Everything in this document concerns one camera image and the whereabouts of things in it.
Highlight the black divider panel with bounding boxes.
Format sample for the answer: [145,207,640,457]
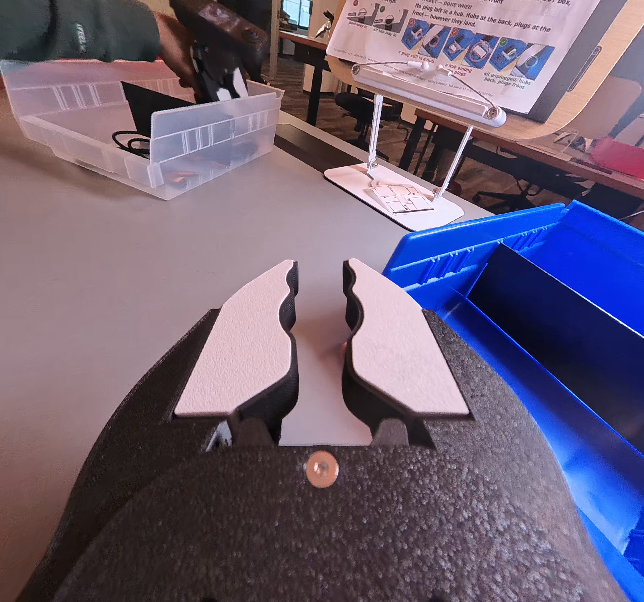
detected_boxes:
[465,245,644,454]
[121,81,197,140]

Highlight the white document stand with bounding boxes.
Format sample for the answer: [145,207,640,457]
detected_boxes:
[324,0,644,233]

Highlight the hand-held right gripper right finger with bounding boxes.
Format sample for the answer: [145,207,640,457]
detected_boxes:
[342,258,474,432]

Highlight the blue plastic bin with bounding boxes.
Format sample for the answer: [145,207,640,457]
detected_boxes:
[382,201,644,602]

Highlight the wooden desk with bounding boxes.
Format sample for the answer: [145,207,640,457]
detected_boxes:
[418,109,644,195]

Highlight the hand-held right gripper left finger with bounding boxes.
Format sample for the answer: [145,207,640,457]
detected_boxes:
[173,259,300,432]

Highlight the beige chair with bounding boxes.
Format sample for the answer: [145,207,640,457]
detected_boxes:
[586,76,642,140]

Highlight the clear plastic bin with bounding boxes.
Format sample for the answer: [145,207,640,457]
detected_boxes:
[0,59,285,201]

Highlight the person's left hand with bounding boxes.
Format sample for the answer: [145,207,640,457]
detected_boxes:
[153,12,197,87]

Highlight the pink box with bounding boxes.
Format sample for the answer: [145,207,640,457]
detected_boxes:
[591,136,644,177]

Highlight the printed instruction sheet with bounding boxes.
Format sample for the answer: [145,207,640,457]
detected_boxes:
[327,0,627,115]

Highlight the black office chair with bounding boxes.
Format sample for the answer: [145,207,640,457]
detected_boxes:
[334,90,403,160]

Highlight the person's left forearm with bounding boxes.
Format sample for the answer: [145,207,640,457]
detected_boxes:
[0,0,162,63]

